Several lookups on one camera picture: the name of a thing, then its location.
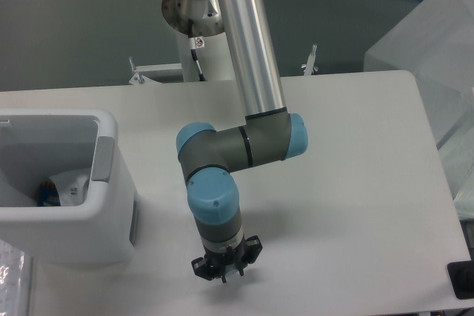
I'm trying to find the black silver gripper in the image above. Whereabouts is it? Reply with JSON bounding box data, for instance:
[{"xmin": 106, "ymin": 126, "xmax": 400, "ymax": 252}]
[{"xmin": 191, "ymin": 234, "xmax": 263, "ymax": 283}]

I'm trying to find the crushed clear plastic bottle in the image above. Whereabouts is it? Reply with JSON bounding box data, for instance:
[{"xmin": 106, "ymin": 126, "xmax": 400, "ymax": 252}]
[{"xmin": 225, "ymin": 265, "xmax": 240, "ymax": 278}]

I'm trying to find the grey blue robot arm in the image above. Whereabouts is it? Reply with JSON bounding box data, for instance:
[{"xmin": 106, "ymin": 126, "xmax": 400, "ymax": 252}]
[{"xmin": 176, "ymin": 0, "xmax": 308, "ymax": 280}]

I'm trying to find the white trash can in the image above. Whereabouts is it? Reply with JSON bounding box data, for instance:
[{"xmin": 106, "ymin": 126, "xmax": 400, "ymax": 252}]
[{"xmin": 1, "ymin": 108, "xmax": 138, "ymax": 263}]

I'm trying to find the blue snack wrapper in bin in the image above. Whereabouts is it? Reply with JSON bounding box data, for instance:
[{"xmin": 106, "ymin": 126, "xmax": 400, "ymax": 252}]
[{"xmin": 36, "ymin": 181, "xmax": 61, "ymax": 207}]

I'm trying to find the metal table clamp screw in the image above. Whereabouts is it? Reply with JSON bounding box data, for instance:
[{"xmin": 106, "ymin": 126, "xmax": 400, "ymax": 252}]
[{"xmin": 301, "ymin": 44, "xmax": 318, "ymax": 75}]

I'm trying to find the clear plastic sheet bottom left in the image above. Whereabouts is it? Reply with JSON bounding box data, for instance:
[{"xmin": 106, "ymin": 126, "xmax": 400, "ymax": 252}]
[{"xmin": 1, "ymin": 241, "xmax": 33, "ymax": 315}]

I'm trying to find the black device at table edge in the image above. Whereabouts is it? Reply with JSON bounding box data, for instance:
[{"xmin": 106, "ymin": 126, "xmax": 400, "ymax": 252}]
[{"xmin": 447, "ymin": 260, "xmax": 473, "ymax": 300}]

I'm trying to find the translucent plastic covered box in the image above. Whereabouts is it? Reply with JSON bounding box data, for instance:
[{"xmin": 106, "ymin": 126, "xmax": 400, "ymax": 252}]
[{"xmin": 364, "ymin": 0, "xmax": 473, "ymax": 221}]

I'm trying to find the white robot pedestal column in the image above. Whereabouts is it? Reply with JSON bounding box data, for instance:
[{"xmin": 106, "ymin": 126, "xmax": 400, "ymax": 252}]
[{"xmin": 175, "ymin": 32, "xmax": 236, "ymax": 82}]

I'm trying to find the white pedestal foot frame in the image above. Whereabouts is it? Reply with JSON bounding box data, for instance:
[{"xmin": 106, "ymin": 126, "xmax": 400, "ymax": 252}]
[{"xmin": 128, "ymin": 56, "xmax": 184, "ymax": 85}]

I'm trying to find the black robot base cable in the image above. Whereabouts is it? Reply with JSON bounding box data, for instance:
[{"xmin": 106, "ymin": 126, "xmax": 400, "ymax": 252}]
[{"xmin": 187, "ymin": 19, "xmax": 207, "ymax": 82}]

